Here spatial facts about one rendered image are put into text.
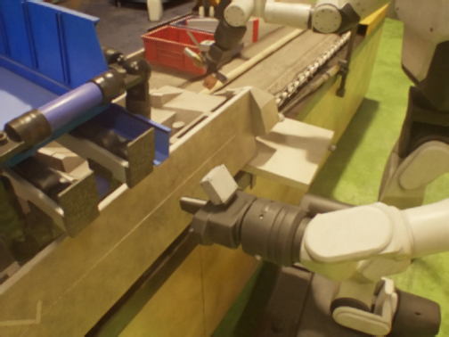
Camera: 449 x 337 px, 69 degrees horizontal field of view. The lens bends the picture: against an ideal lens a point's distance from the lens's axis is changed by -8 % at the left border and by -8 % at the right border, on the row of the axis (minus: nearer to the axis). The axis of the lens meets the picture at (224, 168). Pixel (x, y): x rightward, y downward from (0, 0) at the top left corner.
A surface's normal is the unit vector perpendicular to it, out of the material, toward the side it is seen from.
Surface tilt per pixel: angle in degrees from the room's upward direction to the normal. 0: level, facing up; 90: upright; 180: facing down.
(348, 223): 30
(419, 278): 0
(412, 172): 90
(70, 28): 88
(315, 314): 0
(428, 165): 90
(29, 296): 80
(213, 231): 90
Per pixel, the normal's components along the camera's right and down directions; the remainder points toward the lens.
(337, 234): -0.36, -0.48
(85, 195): 0.85, 0.41
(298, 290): 0.01, -0.78
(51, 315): 0.84, 0.20
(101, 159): -0.52, 0.53
